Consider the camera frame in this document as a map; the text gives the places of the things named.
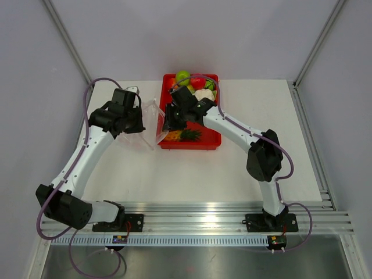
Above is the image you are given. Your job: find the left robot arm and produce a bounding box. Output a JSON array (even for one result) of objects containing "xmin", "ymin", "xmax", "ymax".
[{"xmin": 35, "ymin": 87, "xmax": 145, "ymax": 231}]

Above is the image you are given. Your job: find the left circuit board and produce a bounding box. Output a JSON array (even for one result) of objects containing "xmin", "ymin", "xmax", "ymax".
[{"xmin": 112, "ymin": 235, "xmax": 128, "ymax": 244}]

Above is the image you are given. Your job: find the white slotted cable duct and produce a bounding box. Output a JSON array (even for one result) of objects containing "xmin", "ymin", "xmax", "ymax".
[{"xmin": 52, "ymin": 234, "xmax": 268, "ymax": 247}]

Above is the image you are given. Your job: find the red plastic tray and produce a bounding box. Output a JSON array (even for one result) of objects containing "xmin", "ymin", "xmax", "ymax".
[{"xmin": 158, "ymin": 74, "xmax": 221, "ymax": 150}]

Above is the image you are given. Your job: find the left aluminium frame post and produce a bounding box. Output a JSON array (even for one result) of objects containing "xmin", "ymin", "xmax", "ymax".
[{"xmin": 41, "ymin": 0, "xmax": 92, "ymax": 84}]

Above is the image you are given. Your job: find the red toy tomato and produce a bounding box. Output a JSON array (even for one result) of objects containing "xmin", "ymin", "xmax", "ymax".
[{"xmin": 166, "ymin": 77, "xmax": 178, "ymax": 91}]

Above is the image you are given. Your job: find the circuit board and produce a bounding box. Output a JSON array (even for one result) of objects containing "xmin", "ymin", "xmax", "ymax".
[
  {"xmin": 267, "ymin": 234, "xmax": 287, "ymax": 252},
  {"xmin": 112, "ymin": 235, "xmax": 128, "ymax": 244}
]

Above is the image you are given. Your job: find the right circuit board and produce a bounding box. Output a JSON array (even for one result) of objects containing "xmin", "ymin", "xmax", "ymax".
[{"xmin": 267, "ymin": 234, "xmax": 287, "ymax": 252}]

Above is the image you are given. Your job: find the right aluminium frame post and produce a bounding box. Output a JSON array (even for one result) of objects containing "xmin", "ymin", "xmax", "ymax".
[{"xmin": 293, "ymin": 0, "xmax": 348, "ymax": 90}]

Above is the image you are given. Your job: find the toy pineapple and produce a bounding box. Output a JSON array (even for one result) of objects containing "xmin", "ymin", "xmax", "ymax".
[{"xmin": 163, "ymin": 129, "xmax": 202, "ymax": 142}]

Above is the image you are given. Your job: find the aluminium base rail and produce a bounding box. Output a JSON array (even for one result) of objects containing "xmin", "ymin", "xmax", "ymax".
[{"xmin": 40, "ymin": 200, "xmax": 355, "ymax": 238}]

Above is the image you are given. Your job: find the red toy apple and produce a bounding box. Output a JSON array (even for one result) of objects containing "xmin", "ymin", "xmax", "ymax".
[{"xmin": 189, "ymin": 77, "xmax": 206, "ymax": 90}]

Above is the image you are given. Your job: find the green toy apple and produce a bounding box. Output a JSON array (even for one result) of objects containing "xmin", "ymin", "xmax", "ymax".
[{"xmin": 175, "ymin": 70, "xmax": 191, "ymax": 86}]

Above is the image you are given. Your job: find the toy watermelon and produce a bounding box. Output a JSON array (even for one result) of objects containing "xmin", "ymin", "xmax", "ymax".
[{"xmin": 204, "ymin": 80, "xmax": 216, "ymax": 91}]

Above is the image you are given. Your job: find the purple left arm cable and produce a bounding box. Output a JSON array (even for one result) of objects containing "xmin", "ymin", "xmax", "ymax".
[{"xmin": 36, "ymin": 77, "xmax": 127, "ymax": 276}]

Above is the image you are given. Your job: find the clear zip top bag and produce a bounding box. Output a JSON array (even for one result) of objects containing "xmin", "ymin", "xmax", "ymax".
[{"xmin": 116, "ymin": 98, "xmax": 169, "ymax": 152}]

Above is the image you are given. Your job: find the right side aluminium rail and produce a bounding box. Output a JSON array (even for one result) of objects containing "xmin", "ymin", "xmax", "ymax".
[{"xmin": 287, "ymin": 81, "xmax": 338, "ymax": 211}]

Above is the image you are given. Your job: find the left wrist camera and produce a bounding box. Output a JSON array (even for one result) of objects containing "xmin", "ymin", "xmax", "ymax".
[{"xmin": 126, "ymin": 86, "xmax": 140, "ymax": 95}]

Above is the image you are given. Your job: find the aluminium frame post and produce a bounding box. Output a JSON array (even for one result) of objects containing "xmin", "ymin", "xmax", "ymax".
[
  {"xmin": 293, "ymin": 0, "xmax": 348, "ymax": 90},
  {"xmin": 41, "ymin": 0, "xmax": 92, "ymax": 84}
]

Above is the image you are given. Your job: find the toy cauliflower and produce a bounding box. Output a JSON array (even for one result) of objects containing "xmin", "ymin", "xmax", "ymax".
[{"xmin": 194, "ymin": 89, "xmax": 217, "ymax": 102}]

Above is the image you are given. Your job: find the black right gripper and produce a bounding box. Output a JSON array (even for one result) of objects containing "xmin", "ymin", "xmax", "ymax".
[{"xmin": 162, "ymin": 103, "xmax": 189, "ymax": 132}]

